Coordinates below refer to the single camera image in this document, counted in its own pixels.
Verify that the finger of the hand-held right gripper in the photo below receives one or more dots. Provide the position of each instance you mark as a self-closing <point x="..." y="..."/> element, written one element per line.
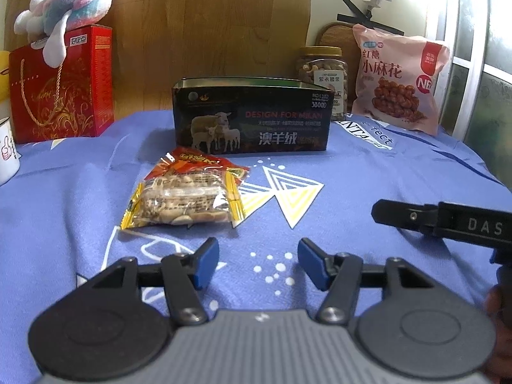
<point x="400" y="214"/>

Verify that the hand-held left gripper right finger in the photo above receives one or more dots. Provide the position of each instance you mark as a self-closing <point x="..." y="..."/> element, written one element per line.
<point x="312" y="262"/>

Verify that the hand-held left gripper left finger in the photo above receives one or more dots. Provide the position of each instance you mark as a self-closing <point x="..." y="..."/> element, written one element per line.
<point x="206" y="262"/>

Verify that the red yellow peanut packet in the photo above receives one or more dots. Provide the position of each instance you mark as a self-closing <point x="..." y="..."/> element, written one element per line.
<point x="188" y="196"/>

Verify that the black sheep print box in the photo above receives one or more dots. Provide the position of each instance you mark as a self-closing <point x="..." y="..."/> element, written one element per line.
<point x="280" y="128"/>

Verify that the person's right hand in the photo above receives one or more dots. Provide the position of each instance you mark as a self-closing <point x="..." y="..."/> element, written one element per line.
<point x="504" y="308"/>

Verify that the blue printed cloth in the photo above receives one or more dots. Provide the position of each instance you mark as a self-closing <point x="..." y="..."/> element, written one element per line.
<point x="80" y="208"/>

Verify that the pink snack bag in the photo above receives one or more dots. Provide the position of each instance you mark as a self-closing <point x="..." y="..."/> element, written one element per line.
<point x="400" y="72"/>

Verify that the clear nut jar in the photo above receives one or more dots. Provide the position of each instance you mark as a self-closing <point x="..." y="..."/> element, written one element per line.
<point x="320" y="72"/>

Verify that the round wooden board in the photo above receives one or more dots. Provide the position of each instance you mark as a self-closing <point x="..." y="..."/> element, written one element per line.
<point x="332" y="34"/>

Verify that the black tape strips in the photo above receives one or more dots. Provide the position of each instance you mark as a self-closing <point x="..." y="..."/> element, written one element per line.
<point x="356" y="7"/>

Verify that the red gift bag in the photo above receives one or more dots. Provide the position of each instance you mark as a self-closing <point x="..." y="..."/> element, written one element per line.
<point x="72" y="88"/>

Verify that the white enamel mug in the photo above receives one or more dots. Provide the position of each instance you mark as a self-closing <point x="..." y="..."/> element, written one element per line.
<point x="8" y="156"/>

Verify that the wooden panel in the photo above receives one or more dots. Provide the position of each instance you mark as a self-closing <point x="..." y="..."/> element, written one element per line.
<point x="200" y="28"/>

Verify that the yellow duck plush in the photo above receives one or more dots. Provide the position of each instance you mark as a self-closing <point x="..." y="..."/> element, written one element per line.
<point x="3" y="76"/>

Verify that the white window frame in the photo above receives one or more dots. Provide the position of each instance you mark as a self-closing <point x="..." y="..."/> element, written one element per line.
<point x="472" y="48"/>

